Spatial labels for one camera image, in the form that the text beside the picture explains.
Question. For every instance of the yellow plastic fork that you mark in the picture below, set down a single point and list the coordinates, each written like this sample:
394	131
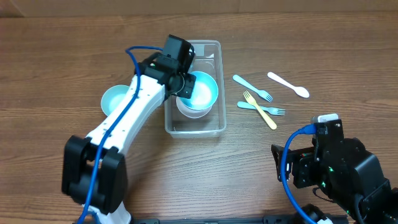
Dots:
250	99

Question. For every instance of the light blue fork upper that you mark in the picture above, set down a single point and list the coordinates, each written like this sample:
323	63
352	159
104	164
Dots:
262	93

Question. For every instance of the teal cup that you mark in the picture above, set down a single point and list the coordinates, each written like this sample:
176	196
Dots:
191	56

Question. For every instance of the clear plastic container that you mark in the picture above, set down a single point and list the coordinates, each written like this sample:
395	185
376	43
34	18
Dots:
207	59

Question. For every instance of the light blue fork lower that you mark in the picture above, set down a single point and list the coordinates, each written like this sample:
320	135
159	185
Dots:
271	110

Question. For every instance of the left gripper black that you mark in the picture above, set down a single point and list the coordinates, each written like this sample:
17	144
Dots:
188	88

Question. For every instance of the white bowl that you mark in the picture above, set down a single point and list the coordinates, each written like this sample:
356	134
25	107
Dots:
190	113

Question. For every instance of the teal bowl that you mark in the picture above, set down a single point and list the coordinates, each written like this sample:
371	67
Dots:
204	94

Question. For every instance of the white plastic spoon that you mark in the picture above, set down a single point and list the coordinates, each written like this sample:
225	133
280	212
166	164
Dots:
299	90

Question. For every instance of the light blue fork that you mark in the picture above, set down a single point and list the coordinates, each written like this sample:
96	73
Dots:
262	93
271	110

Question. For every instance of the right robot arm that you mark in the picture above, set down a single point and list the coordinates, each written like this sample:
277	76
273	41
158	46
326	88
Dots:
357	183

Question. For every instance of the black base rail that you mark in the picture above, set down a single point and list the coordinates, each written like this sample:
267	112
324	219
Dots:
268	219

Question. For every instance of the light blue bowl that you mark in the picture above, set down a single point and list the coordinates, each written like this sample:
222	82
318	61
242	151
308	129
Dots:
112	98

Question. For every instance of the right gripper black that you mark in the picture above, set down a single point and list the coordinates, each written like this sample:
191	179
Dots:
299	159

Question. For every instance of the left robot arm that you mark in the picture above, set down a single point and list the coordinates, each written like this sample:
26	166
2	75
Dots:
94	167

